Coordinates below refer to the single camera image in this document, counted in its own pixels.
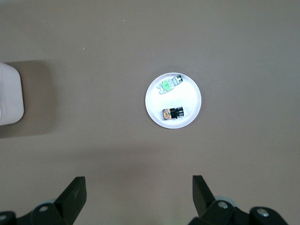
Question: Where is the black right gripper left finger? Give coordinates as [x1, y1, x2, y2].
[17, 176, 87, 225]

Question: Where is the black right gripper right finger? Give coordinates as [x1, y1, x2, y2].
[189, 175, 250, 225]

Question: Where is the orange and black switch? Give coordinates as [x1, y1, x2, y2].
[161, 106, 185, 121]

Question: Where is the pink round plate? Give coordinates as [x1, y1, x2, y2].
[145, 72, 202, 129]

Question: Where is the brown table mat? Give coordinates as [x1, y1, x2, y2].
[0, 0, 300, 225]

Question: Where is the white box with grey handle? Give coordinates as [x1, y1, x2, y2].
[0, 62, 25, 127]

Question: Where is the green and white switch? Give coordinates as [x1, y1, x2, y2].
[156, 74, 183, 95]

